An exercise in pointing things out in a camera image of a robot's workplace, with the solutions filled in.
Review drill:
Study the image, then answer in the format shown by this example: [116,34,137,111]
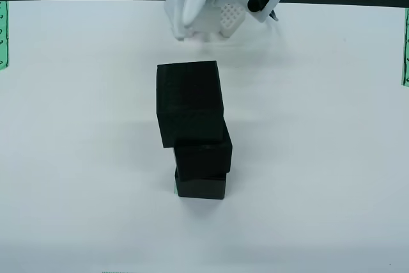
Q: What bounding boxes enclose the black cube rounded corners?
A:
[171,122,233,181]

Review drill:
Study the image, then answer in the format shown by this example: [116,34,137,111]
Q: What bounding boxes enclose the green tape strip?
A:
[401,7,409,87]
[0,0,10,71]

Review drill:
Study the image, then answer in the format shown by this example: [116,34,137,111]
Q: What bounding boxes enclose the black cube woven-texture face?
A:
[156,60,224,149]

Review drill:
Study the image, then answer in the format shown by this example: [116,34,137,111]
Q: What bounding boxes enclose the white clamp orange handle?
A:
[220,3,246,38]

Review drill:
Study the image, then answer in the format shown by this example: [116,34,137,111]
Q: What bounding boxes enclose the black smooth cube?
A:
[174,167,228,200]

